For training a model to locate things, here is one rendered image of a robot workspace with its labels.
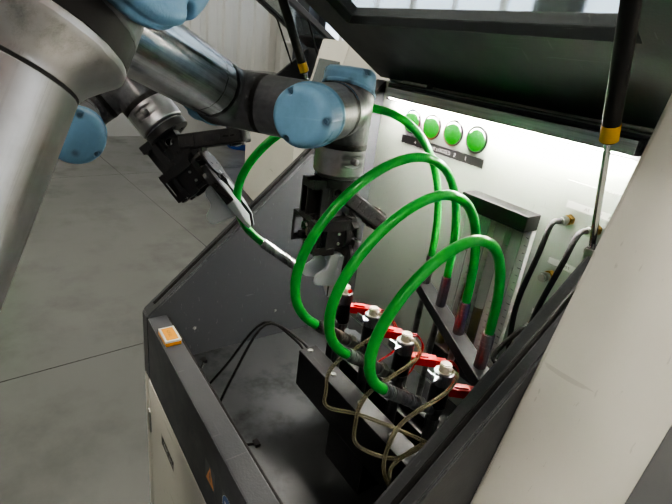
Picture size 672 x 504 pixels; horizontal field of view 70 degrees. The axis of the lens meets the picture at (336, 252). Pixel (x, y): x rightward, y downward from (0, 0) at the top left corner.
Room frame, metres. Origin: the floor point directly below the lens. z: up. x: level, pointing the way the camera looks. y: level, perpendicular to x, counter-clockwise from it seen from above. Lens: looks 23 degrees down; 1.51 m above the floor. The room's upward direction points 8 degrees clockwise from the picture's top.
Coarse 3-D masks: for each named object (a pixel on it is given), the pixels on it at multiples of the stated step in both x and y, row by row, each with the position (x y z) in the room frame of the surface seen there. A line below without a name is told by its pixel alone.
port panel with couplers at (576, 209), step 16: (576, 192) 0.75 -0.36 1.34; (592, 192) 0.73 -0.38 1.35; (608, 192) 0.71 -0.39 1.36; (560, 208) 0.76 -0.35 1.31; (576, 208) 0.74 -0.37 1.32; (592, 208) 0.72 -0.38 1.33; (608, 208) 0.70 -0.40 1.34; (560, 224) 0.72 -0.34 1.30; (576, 224) 0.73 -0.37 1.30; (560, 240) 0.75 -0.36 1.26; (544, 256) 0.76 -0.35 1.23; (560, 256) 0.74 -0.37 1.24; (576, 256) 0.72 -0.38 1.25; (544, 272) 0.73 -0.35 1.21; (544, 288) 0.75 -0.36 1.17; (528, 304) 0.76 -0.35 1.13; (528, 320) 0.76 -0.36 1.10
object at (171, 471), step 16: (160, 416) 0.76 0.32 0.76; (160, 432) 0.77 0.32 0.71; (160, 448) 0.77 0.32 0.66; (176, 448) 0.68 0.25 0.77; (160, 464) 0.77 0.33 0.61; (176, 464) 0.68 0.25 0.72; (160, 480) 0.78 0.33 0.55; (176, 480) 0.68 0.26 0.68; (192, 480) 0.60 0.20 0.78; (160, 496) 0.78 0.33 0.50; (176, 496) 0.68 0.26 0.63; (192, 496) 0.60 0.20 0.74
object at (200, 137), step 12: (192, 132) 0.77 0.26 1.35; (204, 132) 0.77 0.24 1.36; (216, 132) 0.77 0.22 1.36; (228, 132) 0.77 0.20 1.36; (240, 132) 0.77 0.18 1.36; (180, 144) 0.77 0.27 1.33; (192, 144) 0.77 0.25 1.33; (204, 144) 0.77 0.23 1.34; (216, 144) 0.77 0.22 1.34; (228, 144) 0.79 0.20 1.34; (240, 144) 0.78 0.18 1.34
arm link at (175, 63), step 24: (144, 48) 0.45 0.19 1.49; (168, 48) 0.48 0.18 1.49; (192, 48) 0.52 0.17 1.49; (144, 72) 0.47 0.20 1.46; (168, 72) 0.49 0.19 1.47; (192, 72) 0.52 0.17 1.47; (216, 72) 0.56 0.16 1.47; (240, 72) 0.62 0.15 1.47; (168, 96) 0.53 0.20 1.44; (192, 96) 0.54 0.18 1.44; (216, 96) 0.57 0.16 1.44; (240, 96) 0.61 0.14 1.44; (216, 120) 0.61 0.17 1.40; (240, 120) 0.61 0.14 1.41
